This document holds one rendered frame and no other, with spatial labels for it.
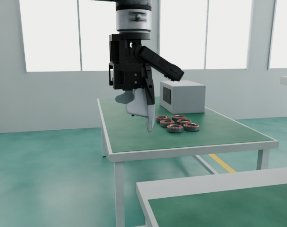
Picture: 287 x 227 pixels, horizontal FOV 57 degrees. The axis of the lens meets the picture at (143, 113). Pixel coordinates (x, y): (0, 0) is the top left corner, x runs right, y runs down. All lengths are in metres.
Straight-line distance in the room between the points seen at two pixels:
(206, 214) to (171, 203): 0.13
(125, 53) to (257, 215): 0.76
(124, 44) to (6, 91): 4.27
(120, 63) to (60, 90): 4.08
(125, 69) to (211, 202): 0.70
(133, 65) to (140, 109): 0.09
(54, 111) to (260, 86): 3.89
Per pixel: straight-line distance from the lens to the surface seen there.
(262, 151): 1.93
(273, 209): 1.13
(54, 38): 4.57
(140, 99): 0.54
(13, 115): 4.82
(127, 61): 0.57
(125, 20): 0.55
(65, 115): 4.69
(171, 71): 0.58
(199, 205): 1.07
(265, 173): 1.41
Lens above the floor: 1.31
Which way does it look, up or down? 13 degrees down
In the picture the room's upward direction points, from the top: straight up
